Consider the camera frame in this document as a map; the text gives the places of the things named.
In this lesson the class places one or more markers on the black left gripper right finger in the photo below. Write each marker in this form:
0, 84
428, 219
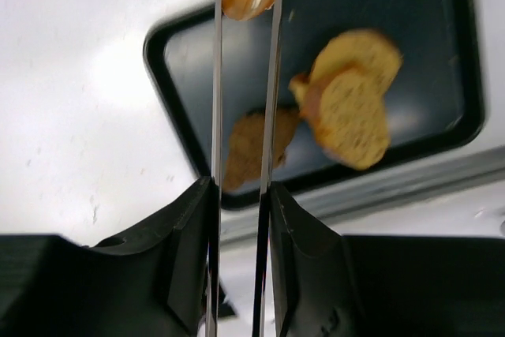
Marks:
327, 284

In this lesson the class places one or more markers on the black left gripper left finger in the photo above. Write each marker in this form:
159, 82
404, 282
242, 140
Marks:
155, 278

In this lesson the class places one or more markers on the silver metal tongs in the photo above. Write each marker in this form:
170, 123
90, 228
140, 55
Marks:
218, 164

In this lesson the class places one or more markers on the dark brown bread piece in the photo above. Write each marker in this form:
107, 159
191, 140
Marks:
245, 144

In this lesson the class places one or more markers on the large seeded bread slice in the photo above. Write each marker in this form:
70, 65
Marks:
346, 114

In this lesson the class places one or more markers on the black rectangular tray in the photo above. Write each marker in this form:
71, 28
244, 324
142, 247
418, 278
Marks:
434, 104

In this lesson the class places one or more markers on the aluminium rail at front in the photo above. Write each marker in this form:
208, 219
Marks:
456, 193

